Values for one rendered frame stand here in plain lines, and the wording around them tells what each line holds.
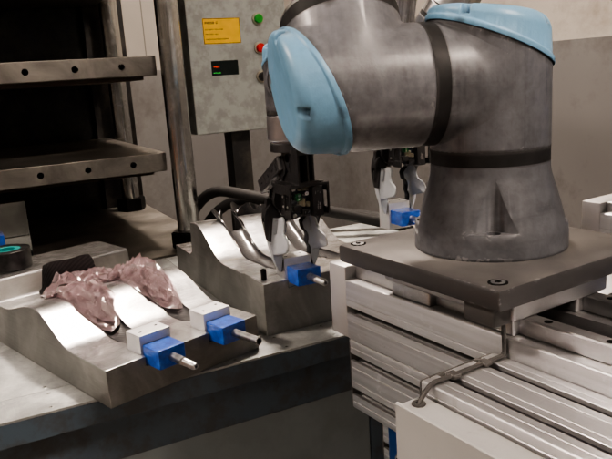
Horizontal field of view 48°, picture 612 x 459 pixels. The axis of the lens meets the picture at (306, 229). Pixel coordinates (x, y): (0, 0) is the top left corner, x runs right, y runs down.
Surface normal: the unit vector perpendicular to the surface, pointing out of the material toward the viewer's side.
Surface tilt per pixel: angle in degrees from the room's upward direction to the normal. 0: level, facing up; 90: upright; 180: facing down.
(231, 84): 90
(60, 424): 90
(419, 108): 107
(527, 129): 90
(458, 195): 72
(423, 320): 90
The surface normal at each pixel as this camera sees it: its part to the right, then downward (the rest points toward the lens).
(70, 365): -0.71, 0.20
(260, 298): -0.89, 0.15
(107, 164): 0.46, 0.17
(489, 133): -0.26, 0.23
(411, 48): 0.11, -0.36
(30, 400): -0.07, -0.97
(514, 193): 0.04, -0.09
